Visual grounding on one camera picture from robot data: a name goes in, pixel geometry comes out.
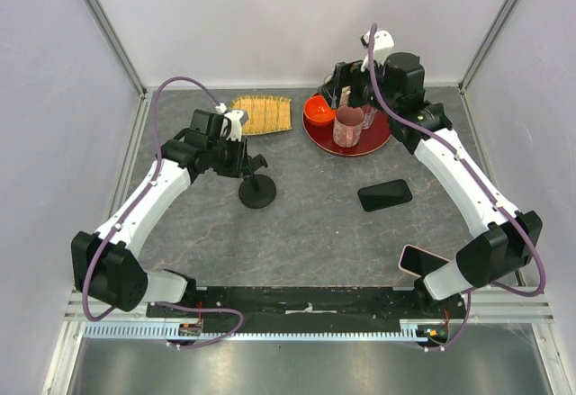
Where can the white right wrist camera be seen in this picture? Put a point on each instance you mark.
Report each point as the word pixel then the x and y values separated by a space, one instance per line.
pixel 382 47

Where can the orange bowl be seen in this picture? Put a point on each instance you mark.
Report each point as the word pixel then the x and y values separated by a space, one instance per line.
pixel 317 111

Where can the yellow woven bamboo mat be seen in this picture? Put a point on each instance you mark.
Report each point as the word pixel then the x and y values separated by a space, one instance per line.
pixel 266 113

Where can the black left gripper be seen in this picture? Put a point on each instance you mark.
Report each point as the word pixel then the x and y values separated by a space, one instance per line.
pixel 239 166

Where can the black smartphone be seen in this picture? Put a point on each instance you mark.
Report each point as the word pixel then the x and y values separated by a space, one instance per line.
pixel 384 195

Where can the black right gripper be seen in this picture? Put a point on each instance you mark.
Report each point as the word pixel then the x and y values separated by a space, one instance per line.
pixel 345 75

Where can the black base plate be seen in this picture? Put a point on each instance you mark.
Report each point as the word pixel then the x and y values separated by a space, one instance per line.
pixel 320 310

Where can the clear drinking glass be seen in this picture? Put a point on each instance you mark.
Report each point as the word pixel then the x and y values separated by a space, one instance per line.
pixel 369 115

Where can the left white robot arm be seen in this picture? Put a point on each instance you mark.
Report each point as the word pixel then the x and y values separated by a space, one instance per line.
pixel 106 263

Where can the pink patterned mug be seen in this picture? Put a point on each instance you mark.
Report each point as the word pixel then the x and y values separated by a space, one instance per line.
pixel 348 126

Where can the pink-cased smartphone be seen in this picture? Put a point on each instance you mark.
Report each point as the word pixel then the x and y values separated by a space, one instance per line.
pixel 419 262

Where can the black round-base phone stand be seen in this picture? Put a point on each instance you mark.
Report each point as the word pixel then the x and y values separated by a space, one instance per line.
pixel 256 190

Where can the red oval lacquer tray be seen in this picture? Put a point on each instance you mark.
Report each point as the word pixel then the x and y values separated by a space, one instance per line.
pixel 371 139

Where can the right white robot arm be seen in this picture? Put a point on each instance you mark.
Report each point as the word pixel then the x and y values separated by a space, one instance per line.
pixel 504 237

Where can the slotted cable duct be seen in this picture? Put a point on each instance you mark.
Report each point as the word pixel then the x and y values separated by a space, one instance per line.
pixel 181 332

